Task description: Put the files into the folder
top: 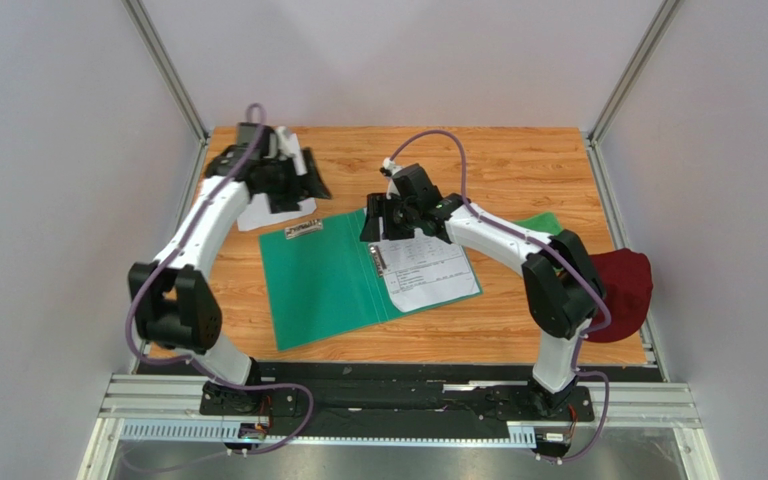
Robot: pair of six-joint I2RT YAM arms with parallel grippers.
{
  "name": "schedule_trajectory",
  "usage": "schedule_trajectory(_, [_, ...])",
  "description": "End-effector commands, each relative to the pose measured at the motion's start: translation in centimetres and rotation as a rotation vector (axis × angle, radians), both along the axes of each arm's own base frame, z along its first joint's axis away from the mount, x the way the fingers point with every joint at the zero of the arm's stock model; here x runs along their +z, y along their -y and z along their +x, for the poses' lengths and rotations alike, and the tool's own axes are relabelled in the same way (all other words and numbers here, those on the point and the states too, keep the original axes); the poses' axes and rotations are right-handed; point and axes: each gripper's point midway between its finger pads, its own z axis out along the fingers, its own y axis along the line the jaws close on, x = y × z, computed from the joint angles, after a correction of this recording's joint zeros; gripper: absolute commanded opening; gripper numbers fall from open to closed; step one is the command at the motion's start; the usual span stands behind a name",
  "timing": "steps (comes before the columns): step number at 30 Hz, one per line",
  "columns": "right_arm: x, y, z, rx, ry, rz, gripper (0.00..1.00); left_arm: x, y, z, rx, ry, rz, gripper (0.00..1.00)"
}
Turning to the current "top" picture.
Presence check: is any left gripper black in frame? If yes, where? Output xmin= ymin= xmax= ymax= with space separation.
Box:
xmin=258 ymin=149 xmax=331 ymax=216

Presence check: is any white paper sheet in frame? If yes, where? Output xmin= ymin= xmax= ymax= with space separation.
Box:
xmin=236 ymin=133 xmax=319 ymax=233

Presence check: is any printed paper sheet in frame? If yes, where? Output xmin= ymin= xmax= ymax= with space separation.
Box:
xmin=370 ymin=236 xmax=483 ymax=313

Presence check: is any green file folder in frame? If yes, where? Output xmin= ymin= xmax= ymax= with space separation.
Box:
xmin=258 ymin=207 xmax=484 ymax=352

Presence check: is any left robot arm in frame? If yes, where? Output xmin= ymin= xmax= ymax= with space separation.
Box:
xmin=125 ymin=121 xmax=331 ymax=414

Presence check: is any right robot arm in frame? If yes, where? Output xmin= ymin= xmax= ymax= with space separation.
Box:
xmin=360 ymin=159 xmax=606 ymax=417

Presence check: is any metal folder clip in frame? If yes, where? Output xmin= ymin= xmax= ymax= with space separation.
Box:
xmin=368 ymin=244 xmax=386 ymax=278

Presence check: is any metal folder clamp bar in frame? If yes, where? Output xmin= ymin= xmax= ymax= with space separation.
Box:
xmin=284 ymin=219 xmax=324 ymax=240

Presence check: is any green folded cloth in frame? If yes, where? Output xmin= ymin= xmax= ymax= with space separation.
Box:
xmin=515 ymin=212 xmax=564 ymax=235

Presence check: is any dark red hat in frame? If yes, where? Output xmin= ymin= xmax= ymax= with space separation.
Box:
xmin=587 ymin=248 xmax=654 ymax=343

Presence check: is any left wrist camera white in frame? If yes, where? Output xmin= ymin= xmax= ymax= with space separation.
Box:
xmin=275 ymin=126 xmax=308 ymax=176

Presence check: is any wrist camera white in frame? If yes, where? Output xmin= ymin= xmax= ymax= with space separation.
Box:
xmin=380 ymin=157 xmax=403 ymax=199
xmin=275 ymin=126 xmax=308 ymax=176

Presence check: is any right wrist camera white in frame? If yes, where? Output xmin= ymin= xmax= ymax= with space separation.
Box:
xmin=380 ymin=157 xmax=403 ymax=199

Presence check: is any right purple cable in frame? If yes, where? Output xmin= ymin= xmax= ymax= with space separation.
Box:
xmin=387 ymin=129 xmax=615 ymax=463

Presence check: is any purple cable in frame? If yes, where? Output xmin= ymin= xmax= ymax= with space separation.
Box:
xmin=387 ymin=129 xmax=615 ymax=463
xmin=124 ymin=103 xmax=316 ymax=457

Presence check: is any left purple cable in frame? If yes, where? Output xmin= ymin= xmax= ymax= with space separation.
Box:
xmin=124 ymin=103 xmax=316 ymax=457

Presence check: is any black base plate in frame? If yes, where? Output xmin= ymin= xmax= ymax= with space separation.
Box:
xmin=199 ymin=362 xmax=588 ymax=435

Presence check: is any left aluminium frame post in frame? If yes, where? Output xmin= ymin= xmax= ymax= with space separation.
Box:
xmin=122 ymin=0 xmax=210 ymax=145

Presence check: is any aluminium frame post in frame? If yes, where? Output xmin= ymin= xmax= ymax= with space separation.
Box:
xmin=122 ymin=0 xmax=210 ymax=145
xmin=586 ymin=0 xmax=683 ymax=146

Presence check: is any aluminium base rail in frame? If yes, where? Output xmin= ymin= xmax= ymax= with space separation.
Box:
xmin=99 ymin=375 xmax=702 ymax=448

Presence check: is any right aluminium frame post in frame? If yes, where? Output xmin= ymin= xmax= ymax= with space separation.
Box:
xmin=586 ymin=0 xmax=683 ymax=146

